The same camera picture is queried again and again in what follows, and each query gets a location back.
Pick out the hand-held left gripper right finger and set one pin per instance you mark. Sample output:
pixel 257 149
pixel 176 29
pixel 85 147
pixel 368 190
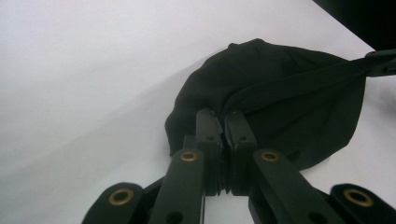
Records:
pixel 239 146

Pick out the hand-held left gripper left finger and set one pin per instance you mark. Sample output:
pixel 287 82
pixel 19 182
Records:
pixel 213 149

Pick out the black shorts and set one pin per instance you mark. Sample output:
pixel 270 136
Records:
pixel 264 77

